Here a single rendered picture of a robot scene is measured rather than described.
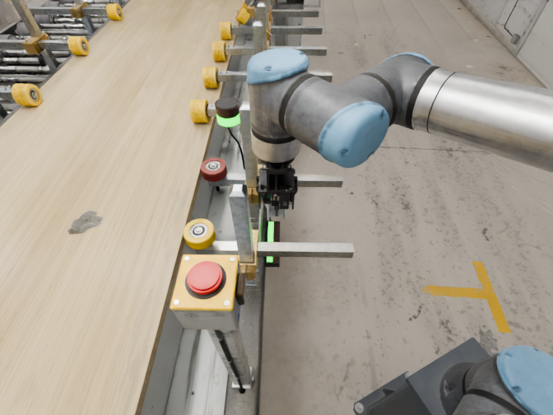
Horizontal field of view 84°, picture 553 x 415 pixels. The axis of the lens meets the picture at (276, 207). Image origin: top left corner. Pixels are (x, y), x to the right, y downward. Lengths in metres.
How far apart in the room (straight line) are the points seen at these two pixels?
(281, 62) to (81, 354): 0.65
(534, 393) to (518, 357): 0.06
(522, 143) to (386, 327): 1.38
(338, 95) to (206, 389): 0.80
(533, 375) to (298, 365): 0.99
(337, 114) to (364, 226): 1.65
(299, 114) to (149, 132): 0.84
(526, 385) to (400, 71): 0.64
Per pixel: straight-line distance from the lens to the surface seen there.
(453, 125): 0.47
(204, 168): 0.98
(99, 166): 1.12
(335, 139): 0.39
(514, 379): 0.83
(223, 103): 0.80
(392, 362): 1.68
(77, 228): 0.95
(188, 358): 0.99
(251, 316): 0.91
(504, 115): 0.45
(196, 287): 0.36
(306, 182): 0.99
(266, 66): 0.46
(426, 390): 1.04
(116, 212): 0.95
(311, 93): 0.43
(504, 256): 2.25
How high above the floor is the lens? 1.55
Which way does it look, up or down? 49 degrees down
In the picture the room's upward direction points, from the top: straight up
